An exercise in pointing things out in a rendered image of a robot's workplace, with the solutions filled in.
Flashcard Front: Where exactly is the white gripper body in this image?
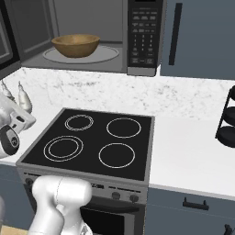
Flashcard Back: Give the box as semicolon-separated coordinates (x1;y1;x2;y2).
0;91;17;123

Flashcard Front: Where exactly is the black microwave door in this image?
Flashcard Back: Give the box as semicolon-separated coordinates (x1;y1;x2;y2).
0;0;23;81

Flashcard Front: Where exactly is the wooden bowl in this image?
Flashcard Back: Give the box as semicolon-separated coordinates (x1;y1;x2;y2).
50;33;101;59

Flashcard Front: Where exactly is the grey microwave turntable plate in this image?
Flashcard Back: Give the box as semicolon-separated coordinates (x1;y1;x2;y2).
42;45;120;65

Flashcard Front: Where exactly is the black oven door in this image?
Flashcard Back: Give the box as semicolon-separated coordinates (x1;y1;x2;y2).
79;205;147;235

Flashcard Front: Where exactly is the grey and black microwave oven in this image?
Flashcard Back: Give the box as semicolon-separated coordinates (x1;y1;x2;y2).
0;0;168;77

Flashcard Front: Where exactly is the blue-grey base cupboard door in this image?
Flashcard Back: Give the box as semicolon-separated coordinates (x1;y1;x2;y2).
145;204;235;235

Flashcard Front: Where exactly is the grey teardrop-shaped bottle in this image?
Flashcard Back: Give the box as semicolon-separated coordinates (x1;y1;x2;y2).
17;80;34;115
0;80;16;104

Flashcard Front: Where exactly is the blue-grey base cupboard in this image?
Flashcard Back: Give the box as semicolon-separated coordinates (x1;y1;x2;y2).
0;164;35;230

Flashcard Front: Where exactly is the black glass hob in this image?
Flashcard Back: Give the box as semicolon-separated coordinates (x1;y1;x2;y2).
16;107;156;185

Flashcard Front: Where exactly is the blue-grey drawer front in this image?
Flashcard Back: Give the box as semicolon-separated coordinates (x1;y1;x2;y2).
146;186;235;223

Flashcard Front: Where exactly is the black oven door handle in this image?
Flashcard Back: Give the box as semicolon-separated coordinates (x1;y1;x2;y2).
80;197;141;215

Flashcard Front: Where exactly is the long black cupboard handle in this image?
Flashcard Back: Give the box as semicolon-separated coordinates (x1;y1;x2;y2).
168;2;184;66

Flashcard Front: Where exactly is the blue-grey wall cupboard door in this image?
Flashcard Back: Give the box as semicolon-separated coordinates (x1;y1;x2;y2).
160;0;235;81

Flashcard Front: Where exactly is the short black drawer handle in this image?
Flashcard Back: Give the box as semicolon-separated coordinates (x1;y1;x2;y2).
182;196;210;212

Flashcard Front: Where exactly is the black tiered wire stand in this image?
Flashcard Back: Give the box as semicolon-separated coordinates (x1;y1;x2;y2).
215;85;235;149

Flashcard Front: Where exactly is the black base cupboard handle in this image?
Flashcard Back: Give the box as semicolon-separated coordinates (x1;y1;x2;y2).
223;223;234;235

